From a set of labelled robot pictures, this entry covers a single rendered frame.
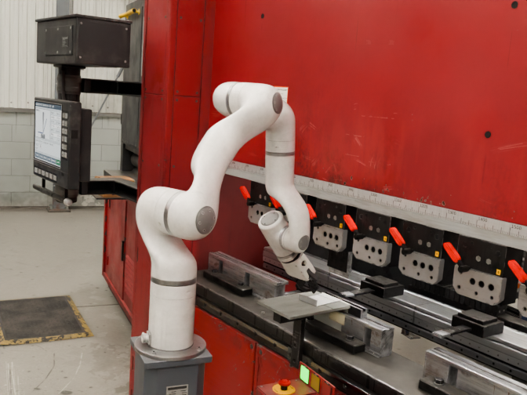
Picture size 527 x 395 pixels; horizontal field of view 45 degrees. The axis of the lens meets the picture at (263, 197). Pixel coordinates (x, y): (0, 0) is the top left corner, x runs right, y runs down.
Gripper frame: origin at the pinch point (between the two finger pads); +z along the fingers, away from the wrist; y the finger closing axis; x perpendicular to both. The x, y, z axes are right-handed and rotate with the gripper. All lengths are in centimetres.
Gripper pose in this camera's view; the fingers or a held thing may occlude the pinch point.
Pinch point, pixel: (307, 284)
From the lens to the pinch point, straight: 217.0
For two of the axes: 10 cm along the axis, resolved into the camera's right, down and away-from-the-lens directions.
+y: -6.8, -1.6, 7.1
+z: 4.1, 7.2, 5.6
